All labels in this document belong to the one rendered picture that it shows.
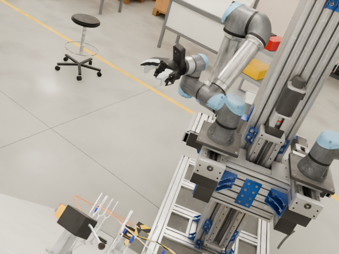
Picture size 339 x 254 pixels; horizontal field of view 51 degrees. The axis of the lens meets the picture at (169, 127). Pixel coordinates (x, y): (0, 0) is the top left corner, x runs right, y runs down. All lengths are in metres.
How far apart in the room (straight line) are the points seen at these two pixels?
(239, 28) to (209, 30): 3.98
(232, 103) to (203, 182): 0.44
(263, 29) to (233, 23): 0.15
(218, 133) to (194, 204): 1.16
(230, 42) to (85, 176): 1.89
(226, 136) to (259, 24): 0.56
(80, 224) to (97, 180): 2.42
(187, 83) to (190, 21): 4.28
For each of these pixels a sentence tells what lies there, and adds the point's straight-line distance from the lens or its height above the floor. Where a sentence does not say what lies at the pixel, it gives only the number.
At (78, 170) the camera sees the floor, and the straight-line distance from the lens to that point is 3.19.
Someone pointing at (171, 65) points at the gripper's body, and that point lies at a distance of 1.39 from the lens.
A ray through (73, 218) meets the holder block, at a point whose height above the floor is 1.56.
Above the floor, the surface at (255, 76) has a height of 0.60.
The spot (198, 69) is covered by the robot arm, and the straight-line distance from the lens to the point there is 1.53.
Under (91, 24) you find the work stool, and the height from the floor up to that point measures 0.68.
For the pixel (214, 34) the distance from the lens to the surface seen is 5.63.
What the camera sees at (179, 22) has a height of 0.55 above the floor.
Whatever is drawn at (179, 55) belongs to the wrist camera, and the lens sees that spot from 1.37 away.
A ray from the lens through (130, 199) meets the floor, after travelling 3.03.
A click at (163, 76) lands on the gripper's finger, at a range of 1.31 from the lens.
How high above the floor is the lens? 2.11
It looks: 31 degrees down
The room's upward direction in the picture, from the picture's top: 18 degrees clockwise
